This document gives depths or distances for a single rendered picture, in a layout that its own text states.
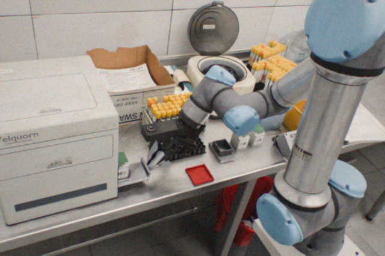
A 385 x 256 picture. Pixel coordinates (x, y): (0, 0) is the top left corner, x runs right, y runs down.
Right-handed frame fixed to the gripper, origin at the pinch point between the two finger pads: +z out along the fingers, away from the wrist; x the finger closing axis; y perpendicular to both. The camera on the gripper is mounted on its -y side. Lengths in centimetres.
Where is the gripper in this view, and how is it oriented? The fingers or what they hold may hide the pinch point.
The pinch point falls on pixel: (147, 166)
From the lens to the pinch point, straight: 102.7
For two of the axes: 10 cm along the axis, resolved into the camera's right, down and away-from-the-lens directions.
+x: -4.3, -6.2, 6.5
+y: 7.0, 2.3, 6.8
